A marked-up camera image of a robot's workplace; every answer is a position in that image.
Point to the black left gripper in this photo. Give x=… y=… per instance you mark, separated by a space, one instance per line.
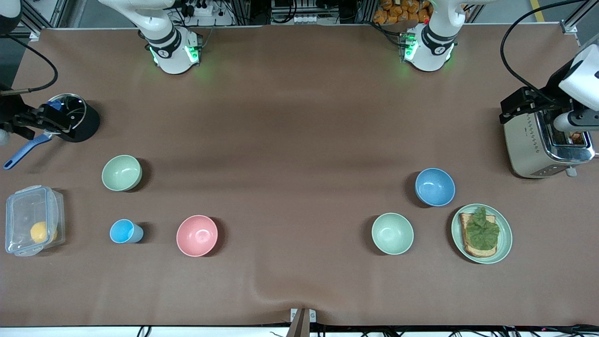
x=553 y=87

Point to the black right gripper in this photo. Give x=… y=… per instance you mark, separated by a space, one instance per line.
x=8 y=115

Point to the pale green bowl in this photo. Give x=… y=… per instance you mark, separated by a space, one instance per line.
x=392 y=233
x=121 y=173

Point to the blue bowl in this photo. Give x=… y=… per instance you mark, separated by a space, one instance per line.
x=435 y=187

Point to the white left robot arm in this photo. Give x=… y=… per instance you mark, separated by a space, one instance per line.
x=433 y=47

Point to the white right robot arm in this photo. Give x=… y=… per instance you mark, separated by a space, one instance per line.
x=171 y=51

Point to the pink bowl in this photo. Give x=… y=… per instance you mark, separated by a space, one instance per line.
x=197 y=236

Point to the glass lid with blue knob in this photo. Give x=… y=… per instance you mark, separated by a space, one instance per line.
x=77 y=110

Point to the silver toaster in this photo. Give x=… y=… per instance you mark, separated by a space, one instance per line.
x=526 y=150

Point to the brown bread slice in toaster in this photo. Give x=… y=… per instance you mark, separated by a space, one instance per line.
x=576 y=137

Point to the clear plastic food container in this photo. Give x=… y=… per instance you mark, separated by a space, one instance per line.
x=21 y=210

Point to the yellow lemon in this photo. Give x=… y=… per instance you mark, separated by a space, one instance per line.
x=41 y=232

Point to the light blue cup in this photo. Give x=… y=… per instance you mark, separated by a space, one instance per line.
x=122 y=231

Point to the green lettuce leaf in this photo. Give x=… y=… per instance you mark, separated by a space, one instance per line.
x=484 y=231

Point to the pale green plate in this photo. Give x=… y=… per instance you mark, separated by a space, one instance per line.
x=505 y=238

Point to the toast bread slice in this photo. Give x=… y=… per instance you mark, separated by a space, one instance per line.
x=468 y=234

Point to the bag of orange bread rolls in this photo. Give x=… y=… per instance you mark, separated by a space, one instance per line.
x=398 y=11

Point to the white power strip with plugs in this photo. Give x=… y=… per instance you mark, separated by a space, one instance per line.
x=206 y=11

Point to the brown table cloth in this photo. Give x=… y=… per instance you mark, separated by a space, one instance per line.
x=299 y=117

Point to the small white power strip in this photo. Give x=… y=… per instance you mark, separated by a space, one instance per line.
x=305 y=19

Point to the metal corner bracket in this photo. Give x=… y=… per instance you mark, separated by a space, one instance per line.
x=35 y=35
x=569 y=28

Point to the metal table clamp bracket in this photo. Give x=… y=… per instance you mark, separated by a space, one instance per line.
x=302 y=320

